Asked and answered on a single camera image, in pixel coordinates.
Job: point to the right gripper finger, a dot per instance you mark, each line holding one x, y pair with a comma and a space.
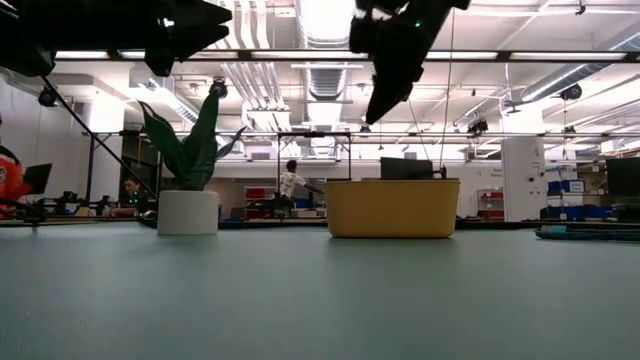
382, 102
414, 82

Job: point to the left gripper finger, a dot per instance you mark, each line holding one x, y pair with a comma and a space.
200, 41
210, 14

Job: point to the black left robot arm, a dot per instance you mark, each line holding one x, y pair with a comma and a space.
25, 40

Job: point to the black monitor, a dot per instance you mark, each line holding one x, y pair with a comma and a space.
406, 169

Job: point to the long ceiling light strip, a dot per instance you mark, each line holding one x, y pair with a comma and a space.
300, 55

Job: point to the orange plastic bin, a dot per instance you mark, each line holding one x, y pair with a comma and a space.
392, 210

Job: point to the green succulent plant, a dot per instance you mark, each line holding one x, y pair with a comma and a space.
192, 155

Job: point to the person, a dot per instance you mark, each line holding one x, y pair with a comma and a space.
132, 196
9, 182
290, 184

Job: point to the red storage shelf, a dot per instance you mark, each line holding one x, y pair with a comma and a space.
491, 205

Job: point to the white building column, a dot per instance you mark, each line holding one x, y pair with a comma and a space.
524, 180

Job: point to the white round plant pot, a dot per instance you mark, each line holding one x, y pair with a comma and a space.
187, 212

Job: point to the black laptop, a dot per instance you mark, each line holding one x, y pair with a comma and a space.
37, 178

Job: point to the blue storage bins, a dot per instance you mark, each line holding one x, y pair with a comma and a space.
570, 200

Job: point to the green table mat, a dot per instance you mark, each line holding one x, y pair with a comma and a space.
300, 295

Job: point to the large dark monitor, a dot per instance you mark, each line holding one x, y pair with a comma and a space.
623, 176

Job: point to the black hanging camera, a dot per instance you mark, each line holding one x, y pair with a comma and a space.
571, 92
47, 96
218, 89

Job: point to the silver ceiling air duct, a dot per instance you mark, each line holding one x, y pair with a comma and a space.
325, 80

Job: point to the black metal stand frame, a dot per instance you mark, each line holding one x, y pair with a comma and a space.
314, 134

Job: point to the black aluminium table frame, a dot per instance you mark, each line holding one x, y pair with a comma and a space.
270, 224

